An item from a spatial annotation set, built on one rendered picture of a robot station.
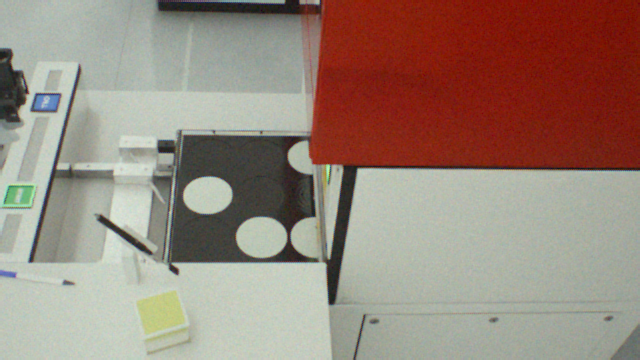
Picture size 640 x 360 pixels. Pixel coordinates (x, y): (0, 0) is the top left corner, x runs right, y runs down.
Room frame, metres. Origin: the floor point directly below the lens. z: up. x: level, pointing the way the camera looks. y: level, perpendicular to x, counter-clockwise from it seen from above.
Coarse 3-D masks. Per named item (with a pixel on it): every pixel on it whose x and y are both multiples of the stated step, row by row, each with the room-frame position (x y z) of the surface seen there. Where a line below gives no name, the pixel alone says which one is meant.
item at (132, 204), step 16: (128, 160) 1.01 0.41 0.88; (144, 160) 1.02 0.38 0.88; (128, 192) 0.92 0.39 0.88; (144, 192) 0.93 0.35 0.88; (112, 208) 0.88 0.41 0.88; (128, 208) 0.88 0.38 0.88; (144, 208) 0.89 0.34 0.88; (128, 224) 0.84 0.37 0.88; (144, 224) 0.85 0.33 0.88; (112, 240) 0.80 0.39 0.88; (112, 256) 0.76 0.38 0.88
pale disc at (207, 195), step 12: (204, 180) 0.96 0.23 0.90; (216, 180) 0.97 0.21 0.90; (192, 192) 0.93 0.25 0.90; (204, 192) 0.93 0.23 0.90; (216, 192) 0.93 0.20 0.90; (228, 192) 0.94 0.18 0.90; (192, 204) 0.90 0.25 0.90; (204, 204) 0.90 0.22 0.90; (216, 204) 0.90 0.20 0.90; (228, 204) 0.91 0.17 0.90
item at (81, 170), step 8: (80, 168) 1.00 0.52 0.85; (88, 168) 1.00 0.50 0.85; (96, 168) 1.01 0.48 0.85; (104, 168) 1.01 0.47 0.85; (112, 168) 1.01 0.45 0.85; (160, 168) 1.03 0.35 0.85; (168, 168) 1.03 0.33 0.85; (80, 176) 1.00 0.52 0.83; (88, 176) 1.00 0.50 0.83; (96, 176) 1.00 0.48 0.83; (104, 176) 1.00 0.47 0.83; (112, 176) 1.01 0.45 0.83
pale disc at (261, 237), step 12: (240, 228) 0.85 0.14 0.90; (252, 228) 0.85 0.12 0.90; (264, 228) 0.86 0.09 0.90; (276, 228) 0.86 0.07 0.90; (240, 240) 0.82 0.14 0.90; (252, 240) 0.82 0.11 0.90; (264, 240) 0.83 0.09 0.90; (276, 240) 0.83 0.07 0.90; (252, 252) 0.80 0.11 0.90; (264, 252) 0.80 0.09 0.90; (276, 252) 0.80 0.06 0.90
